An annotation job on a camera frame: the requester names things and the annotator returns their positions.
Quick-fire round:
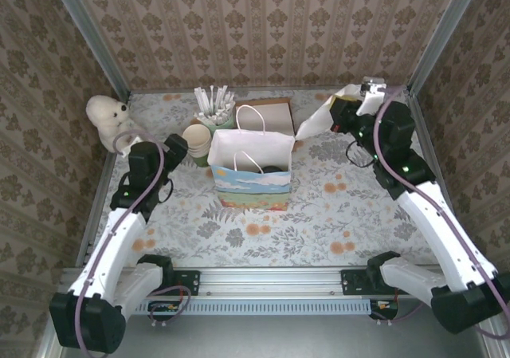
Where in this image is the painted paper gift bag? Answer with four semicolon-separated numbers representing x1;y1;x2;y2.
206;104;296;213

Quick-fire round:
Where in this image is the white teddy bear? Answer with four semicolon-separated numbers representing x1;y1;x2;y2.
86;94;147;155

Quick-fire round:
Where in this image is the stack of green paper cups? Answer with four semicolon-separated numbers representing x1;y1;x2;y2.
182;124;212;168

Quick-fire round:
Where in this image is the box of white napkins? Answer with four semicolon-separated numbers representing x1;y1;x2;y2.
237;102;295;135

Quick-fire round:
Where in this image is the green cup holding straws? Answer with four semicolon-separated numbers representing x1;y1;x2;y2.
194;110;236;131

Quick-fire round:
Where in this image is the grey metal panel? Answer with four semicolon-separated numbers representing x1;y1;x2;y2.
37;289;510;358

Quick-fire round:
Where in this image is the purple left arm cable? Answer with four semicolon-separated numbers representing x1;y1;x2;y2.
73;129;192;358

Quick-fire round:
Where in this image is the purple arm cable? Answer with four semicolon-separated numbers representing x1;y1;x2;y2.
73;129;192;358
374;85;510;341

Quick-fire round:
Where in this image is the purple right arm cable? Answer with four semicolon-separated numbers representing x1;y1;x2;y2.
374;85;510;341

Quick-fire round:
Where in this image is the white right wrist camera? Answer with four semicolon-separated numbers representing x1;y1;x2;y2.
355;77;388;116

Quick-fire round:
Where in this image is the aluminium frame post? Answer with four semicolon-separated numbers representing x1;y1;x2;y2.
46;0;132;100
406;0;487;98

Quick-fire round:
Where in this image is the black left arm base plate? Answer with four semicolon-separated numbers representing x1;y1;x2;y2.
130;269;201;297

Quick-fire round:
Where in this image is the black cable connector box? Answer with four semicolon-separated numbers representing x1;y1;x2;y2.
147;300;181;322
369;298;399;321

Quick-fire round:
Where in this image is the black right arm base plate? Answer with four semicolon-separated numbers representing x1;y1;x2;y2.
340;269;415;297

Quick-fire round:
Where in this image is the aluminium front rail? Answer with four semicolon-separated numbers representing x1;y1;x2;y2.
59;266;492;297

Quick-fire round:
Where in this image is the grey slotted cable duct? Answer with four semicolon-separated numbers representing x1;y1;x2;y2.
73;298;374;316

